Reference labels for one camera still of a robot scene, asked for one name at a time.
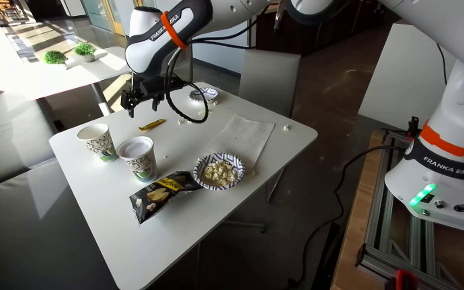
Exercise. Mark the patterned paper cup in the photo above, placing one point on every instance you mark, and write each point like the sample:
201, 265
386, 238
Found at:
101, 143
140, 159

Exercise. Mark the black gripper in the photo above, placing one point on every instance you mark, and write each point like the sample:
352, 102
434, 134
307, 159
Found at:
146, 89

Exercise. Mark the blue patterned bowl with food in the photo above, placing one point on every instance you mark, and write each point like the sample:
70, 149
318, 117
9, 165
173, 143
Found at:
219, 173

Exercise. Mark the wooden board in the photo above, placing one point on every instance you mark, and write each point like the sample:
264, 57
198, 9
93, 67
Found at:
354, 236

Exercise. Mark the white side table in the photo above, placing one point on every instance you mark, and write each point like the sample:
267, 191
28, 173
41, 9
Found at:
40, 78

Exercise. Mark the empty blue patterned bowl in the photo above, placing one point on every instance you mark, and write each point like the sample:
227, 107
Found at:
210, 96

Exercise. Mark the yellow sachet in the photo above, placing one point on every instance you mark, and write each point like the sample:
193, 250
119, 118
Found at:
152, 125

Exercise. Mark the dark bench sofa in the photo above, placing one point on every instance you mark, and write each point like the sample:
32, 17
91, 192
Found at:
17, 226

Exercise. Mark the small white food crumb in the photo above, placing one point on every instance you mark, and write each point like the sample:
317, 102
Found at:
286, 128

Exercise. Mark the yellow framed glass door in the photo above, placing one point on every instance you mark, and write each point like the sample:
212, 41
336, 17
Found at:
104, 17

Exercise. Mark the dark wooden counter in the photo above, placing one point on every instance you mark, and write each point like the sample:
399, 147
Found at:
323, 35

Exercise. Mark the red black clamp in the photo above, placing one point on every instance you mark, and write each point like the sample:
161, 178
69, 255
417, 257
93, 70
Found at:
415, 128

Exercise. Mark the black snack bag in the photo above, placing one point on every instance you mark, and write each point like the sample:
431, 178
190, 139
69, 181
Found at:
161, 196

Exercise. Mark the small green potted plant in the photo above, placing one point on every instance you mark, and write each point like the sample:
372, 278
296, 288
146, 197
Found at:
56, 57
86, 51

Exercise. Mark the white paper napkin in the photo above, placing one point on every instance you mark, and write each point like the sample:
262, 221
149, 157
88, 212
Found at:
246, 134

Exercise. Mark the white square table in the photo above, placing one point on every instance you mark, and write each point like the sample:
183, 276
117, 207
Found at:
136, 247

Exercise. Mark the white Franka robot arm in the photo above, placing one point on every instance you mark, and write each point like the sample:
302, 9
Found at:
459, 118

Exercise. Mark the aluminium mounting frame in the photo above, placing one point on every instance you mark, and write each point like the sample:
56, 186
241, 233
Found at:
399, 236

